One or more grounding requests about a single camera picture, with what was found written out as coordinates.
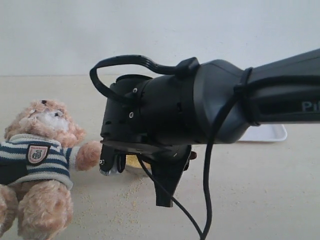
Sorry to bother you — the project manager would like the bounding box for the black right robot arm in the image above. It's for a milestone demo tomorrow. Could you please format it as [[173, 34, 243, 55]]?
[[99, 50, 320, 207]]

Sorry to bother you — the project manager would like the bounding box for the dark brown wooden spoon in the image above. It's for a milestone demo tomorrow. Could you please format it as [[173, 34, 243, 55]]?
[[189, 151, 197, 160]]

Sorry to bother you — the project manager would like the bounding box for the tan teddy bear striped sweater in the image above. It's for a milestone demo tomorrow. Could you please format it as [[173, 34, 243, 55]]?
[[0, 99, 102, 240]]

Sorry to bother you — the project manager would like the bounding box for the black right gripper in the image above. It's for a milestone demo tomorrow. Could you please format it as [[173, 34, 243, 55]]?
[[101, 74, 200, 207]]

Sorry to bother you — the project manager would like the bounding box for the steel bowl of yellow millet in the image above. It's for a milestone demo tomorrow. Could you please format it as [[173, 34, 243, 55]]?
[[125, 155, 148, 177]]

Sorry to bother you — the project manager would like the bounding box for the white rectangular plastic tray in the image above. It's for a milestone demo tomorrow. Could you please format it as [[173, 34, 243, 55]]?
[[238, 124, 288, 143]]

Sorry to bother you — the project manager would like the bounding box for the black camera cable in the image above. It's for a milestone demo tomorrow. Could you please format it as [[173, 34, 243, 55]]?
[[89, 54, 253, 240]]

